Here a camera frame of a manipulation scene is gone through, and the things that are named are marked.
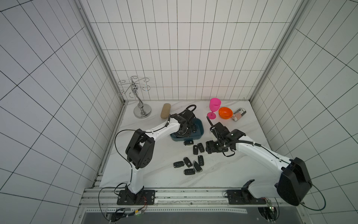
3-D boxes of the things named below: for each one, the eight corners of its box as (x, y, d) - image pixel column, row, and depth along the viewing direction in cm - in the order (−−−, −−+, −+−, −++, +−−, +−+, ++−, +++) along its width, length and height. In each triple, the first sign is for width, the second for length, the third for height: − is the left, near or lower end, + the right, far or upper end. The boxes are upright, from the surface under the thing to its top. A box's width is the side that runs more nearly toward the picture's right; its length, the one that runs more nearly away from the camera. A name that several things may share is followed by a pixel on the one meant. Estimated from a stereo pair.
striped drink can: (234, 123, 107) (236, 120, 104) (228, 119, 110) (230, 115, 107) (245, 113, 113) (247, 110, 110) (239, 109, 116) (241, 106, 113)
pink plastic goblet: (207, 119, 109) (211, 105, 96) (206, 112, 114) (209, 97, 101) (217, 119, 109) (221, 105, 96) (215, 112, 114) (220, 97, 101)
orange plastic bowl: (218, 120, 109) (220, 115, 104) (217, 112, 114) (218, 107, 109) (231, 120, 109) (234, 115, 104) (229, 112, 114) (231, 107, 109)
